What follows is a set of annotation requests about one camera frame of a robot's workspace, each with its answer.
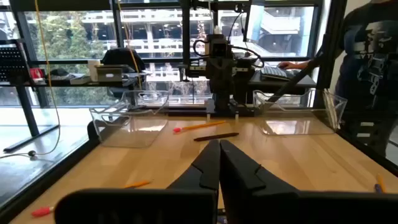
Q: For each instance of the computer keyboard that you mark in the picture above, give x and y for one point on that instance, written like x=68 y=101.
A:
x=273 y=73

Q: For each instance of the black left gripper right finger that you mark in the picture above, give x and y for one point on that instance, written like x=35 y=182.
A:
x=239 y=174

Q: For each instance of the white cup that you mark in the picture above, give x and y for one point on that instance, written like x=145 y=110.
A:
x=93 y=70

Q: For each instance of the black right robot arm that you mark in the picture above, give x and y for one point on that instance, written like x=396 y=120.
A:
x=219 y=46

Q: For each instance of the black desk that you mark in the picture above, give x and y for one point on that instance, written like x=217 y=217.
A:
x=298 y=83

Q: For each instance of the yellow pencil pink eraser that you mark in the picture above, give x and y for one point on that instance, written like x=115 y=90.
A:
x=202 y=125
x=136 y=184
x=381 y=184

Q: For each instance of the grey box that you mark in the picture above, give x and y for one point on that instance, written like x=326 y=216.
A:
x=109 y=74

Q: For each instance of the black pegboard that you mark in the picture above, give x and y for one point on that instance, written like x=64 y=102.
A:
x=12 y=62

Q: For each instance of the black pen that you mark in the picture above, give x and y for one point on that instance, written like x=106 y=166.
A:
x=216 y=137

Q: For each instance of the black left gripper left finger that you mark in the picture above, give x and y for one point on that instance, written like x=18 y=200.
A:
x=205 y=168

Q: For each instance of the clear plastic bin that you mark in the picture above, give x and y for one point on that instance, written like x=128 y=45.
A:
x=133 y=130
x=295 y=126

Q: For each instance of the purple pen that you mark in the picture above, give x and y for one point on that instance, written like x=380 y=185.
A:
x=377 y=188

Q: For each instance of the computer monitor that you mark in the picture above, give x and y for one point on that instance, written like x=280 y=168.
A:
x=255 y=21

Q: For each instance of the person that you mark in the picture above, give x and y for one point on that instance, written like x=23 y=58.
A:
x=367 y=62

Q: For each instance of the red box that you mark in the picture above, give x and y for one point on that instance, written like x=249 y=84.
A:
x=36 y=73

